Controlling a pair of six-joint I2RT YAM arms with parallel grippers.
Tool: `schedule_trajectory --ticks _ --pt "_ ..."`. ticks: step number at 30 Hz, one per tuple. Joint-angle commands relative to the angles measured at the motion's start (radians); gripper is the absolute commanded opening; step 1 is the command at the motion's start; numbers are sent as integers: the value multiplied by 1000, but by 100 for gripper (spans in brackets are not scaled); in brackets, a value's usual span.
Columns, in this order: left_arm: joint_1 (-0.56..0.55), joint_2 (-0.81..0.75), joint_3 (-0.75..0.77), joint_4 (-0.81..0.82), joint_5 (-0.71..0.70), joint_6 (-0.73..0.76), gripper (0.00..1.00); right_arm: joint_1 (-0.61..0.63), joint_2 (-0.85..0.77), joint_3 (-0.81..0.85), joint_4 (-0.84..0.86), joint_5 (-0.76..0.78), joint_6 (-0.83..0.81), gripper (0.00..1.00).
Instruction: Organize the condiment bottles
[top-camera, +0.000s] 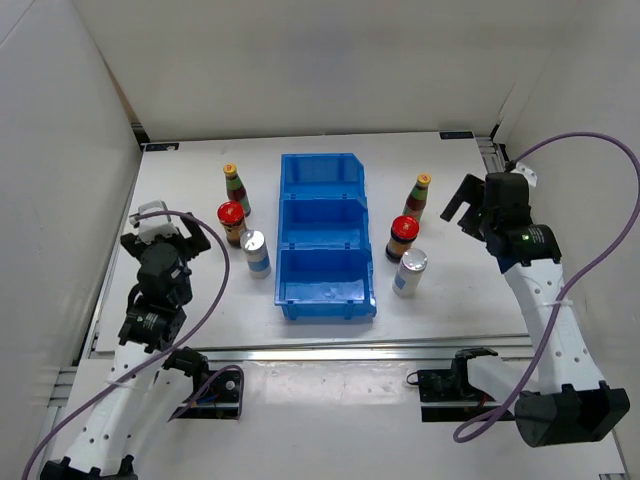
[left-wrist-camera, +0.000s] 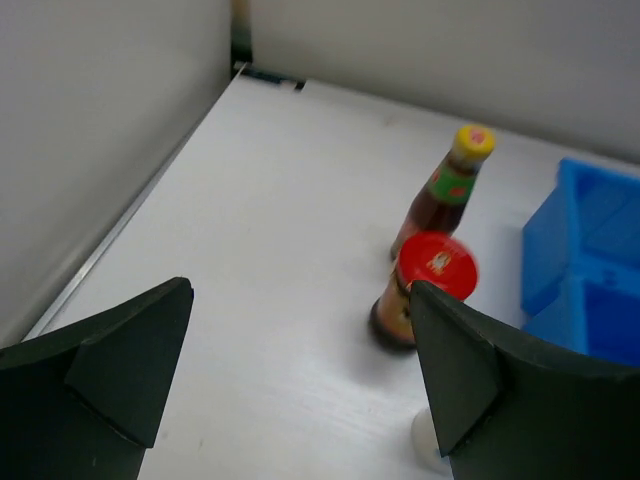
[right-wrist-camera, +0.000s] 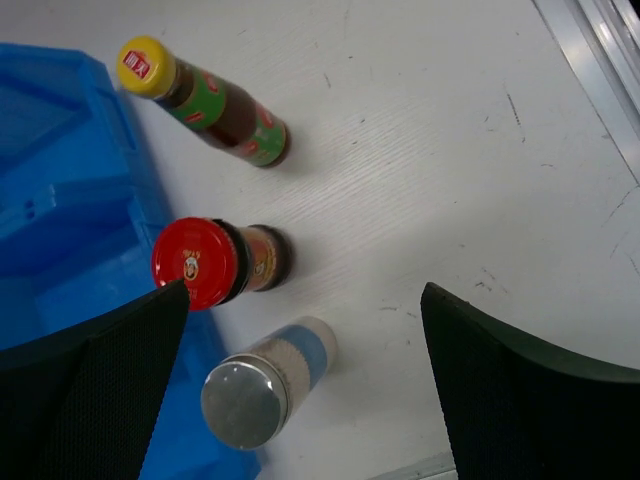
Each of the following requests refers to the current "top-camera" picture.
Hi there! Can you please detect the silver-top shaker can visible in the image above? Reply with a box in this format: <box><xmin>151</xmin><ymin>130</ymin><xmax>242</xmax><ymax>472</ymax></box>
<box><xmin>240</xmin><ymin>230</ymin><xmax>271</xmax><ymax>279</ymax></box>
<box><xmin>392</xmin><ymin>248</ymin><xmax>428</xmax><ymax>297</ymax></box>

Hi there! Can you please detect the red-lid sauce jar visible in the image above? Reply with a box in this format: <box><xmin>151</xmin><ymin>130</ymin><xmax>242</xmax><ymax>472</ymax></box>
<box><xmin>385</xmin><ymin>215</ymin><xmax>420</xmax><ymax>263</ymax></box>
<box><xmin>217</xmin><ymin>201</ymin><xmax>246</xmax><ymax>248</ymax></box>

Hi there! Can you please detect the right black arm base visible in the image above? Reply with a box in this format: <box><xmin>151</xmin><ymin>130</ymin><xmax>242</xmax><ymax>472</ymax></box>
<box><xmin>406</xmin><ymin>348</ymin><xmax>498</xmax><ymax>423</ymax></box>

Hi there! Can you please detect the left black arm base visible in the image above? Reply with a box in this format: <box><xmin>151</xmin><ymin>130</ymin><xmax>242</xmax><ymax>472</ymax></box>
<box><xmin>170</xmin><ymin>365</ymin><xmax>245</xmax><ymax>420</ymax></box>

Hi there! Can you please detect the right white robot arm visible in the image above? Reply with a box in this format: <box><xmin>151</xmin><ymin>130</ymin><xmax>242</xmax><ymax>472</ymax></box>
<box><xmin>441</xmin><ymin>173</ymin><xmax>630</xmax><ymax>448</ymax></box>

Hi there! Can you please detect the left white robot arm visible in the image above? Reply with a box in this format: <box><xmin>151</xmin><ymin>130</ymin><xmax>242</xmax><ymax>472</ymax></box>
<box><xmin>40</xmin><ymin>202</ymin><xmax>211</xmax><ymax>479</ymax></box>

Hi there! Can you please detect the right yellow-cap sauce bottle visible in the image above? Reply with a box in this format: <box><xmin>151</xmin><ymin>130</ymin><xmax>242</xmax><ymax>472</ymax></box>
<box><xmin>403</xmin><ymin>173</ymin><xmax>431</xmax><ymax>222</ymax></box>

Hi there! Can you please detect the yellow-cap sauce bottle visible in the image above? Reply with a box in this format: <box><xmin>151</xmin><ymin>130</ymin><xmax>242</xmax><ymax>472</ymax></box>
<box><xmin>223</xmin><ymin>163</ymin><xmax>251</xmax><ymax>217</ymax></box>
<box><xmin>403</xmin><ymin>173</ymin><xmax>431</xmax><ymax>222</ymax></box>

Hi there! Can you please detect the right black corner label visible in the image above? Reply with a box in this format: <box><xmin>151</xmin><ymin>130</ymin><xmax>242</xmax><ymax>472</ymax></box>
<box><xmin>439</xmin><ymin>131</ymin><xmax>475</xmax><ymax>140</ymax></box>

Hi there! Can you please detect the black corner label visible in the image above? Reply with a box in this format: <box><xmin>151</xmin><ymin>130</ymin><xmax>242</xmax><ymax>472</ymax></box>
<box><xmin>439</xmin><ymin>131</ymin><xmax>475</xmax><ymax>140</ymax></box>
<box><xmin>144</xmin><ymin>142</ymin><xmax>180</xmax><ymax>152</ymax></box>

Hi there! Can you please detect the left yellow-cap sauce bottle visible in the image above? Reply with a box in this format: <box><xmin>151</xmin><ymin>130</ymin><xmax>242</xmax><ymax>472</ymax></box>
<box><xmin>223</xmin><ymin>163</ymin><xmax>251</xmax><ymax>217</ymax></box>

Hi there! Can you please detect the left black corner label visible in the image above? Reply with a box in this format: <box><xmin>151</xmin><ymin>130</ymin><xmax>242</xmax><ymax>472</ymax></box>
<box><xmin>144</xmin><ymin>142</ymin><xmax>180</xmax><ymax>152</ymax></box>

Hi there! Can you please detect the blue three-compartment plastic bin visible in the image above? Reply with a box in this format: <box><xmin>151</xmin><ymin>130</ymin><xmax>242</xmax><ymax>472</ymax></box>
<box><xmin>274</xmin><ymin>153</ymin><xmax>377</xmax><ymax>322</ymax></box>

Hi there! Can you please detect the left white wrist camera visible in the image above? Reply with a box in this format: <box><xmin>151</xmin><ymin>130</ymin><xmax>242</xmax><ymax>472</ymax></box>
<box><xmin>129</xmin><ymin>200</ymin><xmax>179</xmax><ymax>245</ymax></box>

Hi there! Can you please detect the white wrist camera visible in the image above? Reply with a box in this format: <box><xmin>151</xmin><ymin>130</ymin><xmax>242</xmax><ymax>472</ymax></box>
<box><xmin>129</xmin><ymin>200</ymin><xmax>179</xmax><ymax>245</ymax></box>
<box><xmin>509</xmin><ymin>161</ymin><xmax>538</xmax><ymax>188</ymax></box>

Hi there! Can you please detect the right aluminium side rail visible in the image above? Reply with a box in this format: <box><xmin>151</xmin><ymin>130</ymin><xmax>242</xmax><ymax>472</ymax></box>
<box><xmin>475</xmin><ymin>136</ymin><xmax>509</xmax><ymax>173</ymax></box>

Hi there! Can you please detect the aluminium side rail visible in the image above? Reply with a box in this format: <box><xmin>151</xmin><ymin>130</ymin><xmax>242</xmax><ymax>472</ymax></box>
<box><xmin>475</xmin><ymin>136</ymin><xmax>509</xmax><ymax>173</ymax></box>
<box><xmin>65</xmin><ymin>154</ymin><xmax>143</xmax><ymax>367</ymax></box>

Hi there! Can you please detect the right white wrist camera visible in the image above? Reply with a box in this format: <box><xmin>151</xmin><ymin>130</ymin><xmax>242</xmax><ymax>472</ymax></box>
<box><xmin>509</xmin><ymin>161</ymin><xmax>538</xmax><ymax>188</ymax></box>

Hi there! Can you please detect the aluminium front rail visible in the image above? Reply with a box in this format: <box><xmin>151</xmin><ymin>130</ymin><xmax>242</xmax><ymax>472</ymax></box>
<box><xmin>198</xmin><ymin>335</ymin><xmax>533</xmax><ymax>363</ymax></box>

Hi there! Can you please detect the left aluminium side rail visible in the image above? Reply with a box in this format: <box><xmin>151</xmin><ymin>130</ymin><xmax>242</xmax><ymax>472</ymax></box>
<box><xmin>65</xmin><ymin>154</ymin><xmax>143</xmax><ymax>367</ymax></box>

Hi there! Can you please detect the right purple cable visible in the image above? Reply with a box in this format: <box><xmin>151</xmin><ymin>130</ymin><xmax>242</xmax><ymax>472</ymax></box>
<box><xmin>452</xmin><ymin>131</ymin><xmax>640</xmax><ymax>444</ymax></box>

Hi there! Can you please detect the purple cable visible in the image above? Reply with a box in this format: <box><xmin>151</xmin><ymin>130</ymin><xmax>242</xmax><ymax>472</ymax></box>
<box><xmin>20</xmin><ymin>210</ymin><xmax>232</xmax><ymax>480</ymax></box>
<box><xmin>452</xmin><ymin>131</ymin><xmax>640</xmax><ymax>444</ymax></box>

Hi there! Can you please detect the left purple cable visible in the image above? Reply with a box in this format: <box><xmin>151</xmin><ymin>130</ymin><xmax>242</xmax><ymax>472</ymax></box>
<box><xmin>20</xmin><ymin>210</ymin><xmax>232</xmax><ymax>480</ymax></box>

